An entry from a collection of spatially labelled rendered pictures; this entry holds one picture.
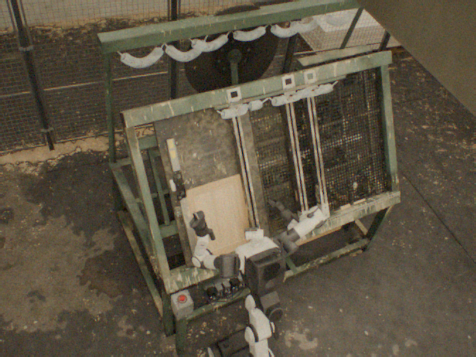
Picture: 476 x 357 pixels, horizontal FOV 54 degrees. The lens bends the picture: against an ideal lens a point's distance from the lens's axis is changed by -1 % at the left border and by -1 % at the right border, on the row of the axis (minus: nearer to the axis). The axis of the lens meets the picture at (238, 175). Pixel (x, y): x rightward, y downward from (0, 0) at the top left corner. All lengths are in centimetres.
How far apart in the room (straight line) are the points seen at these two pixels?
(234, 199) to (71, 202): 212
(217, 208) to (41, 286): 189
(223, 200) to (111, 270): 154
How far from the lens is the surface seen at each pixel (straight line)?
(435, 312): 493
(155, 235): 329
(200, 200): 337
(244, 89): 331
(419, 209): 561
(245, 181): 342
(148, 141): 323
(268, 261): 296
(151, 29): 327
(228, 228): 352
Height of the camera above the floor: 389
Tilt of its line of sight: 48 degrees down
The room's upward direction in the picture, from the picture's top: 9 degrees clockwise
